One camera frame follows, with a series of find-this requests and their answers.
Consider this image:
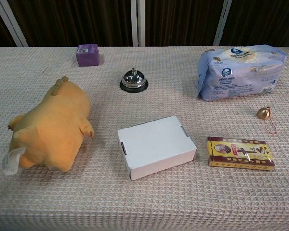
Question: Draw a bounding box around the small golden bell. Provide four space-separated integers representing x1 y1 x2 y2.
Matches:
256 106 277 135

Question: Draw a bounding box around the chrome desk call bell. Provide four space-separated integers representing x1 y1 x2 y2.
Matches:
120 67 150 93

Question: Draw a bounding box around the white cardboard box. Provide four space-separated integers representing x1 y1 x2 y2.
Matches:
117 115 197 180

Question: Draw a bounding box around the pink waffle tablecloth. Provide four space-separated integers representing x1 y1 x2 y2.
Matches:
0 45 289 231

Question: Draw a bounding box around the purple box with barcode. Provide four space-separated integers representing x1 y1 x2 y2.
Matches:
76 44 101 67

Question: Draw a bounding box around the yellow plush toy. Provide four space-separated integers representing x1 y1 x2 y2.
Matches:
2 76 95 176

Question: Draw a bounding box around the blue tissue pack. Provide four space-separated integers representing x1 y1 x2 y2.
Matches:
195 44 289 102

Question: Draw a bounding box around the yellow and brown packet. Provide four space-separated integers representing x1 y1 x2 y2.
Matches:
206 136 275 172

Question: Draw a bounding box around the dark brown curtain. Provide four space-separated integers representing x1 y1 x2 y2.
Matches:
0 0 289 49

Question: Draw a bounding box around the white metal frame post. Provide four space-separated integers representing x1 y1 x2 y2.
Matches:
0 0 29 48
213 0 233 46
130 0 146 47

